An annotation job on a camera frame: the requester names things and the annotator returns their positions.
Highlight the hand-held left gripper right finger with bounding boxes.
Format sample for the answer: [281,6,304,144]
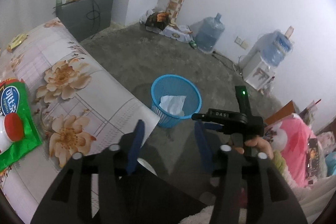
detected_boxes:
[195,119,307,224]

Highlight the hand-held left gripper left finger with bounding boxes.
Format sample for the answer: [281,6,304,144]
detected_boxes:
[30,119,146,224]

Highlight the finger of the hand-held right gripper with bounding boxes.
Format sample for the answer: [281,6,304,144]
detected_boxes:
[201,121,225,134]
[192,113,210,122]

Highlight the white paper sheet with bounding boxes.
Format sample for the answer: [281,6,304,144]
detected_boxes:
[159,95,187,117]

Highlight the blue plastic basket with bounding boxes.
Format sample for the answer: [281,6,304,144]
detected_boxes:
[150,74,202,128]

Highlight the person's right hand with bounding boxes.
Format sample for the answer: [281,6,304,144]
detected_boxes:
[228,136,275,160]

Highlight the black trousers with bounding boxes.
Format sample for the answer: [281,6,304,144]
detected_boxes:
[89,156,208,224]

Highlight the pink printed bag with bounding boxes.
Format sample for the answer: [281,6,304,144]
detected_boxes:
[264,112,318,189]

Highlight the white water dispenser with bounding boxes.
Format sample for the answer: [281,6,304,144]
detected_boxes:
[241,42,276,90]

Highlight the floral tablecloth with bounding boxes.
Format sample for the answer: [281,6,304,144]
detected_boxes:
[0,17,160,214]

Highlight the blue dispenser water bottle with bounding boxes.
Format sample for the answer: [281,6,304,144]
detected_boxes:
[262,30,294,67]

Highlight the blue water jug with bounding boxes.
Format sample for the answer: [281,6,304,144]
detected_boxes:
[196,13,226,52]

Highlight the white printed carton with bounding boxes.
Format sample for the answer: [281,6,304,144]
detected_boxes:
[146,23,193,42]

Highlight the black snack bag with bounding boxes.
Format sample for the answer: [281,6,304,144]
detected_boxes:
[145,12,169,30]

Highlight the green chips packet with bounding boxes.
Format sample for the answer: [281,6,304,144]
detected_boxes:
[0,77,43,172]

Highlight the white plastic bag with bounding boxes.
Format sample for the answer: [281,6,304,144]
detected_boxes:
[139,10,154,25]

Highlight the white container red cap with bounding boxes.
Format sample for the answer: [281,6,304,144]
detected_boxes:
[0,112,25,153]

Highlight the grey cabinet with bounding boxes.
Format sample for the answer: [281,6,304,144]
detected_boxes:
[56,0,114,42]

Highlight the yellow green snack packet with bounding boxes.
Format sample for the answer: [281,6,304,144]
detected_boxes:
[7,33,29,50]

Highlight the black cable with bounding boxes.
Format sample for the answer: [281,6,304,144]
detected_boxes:
[87,0,101,38]

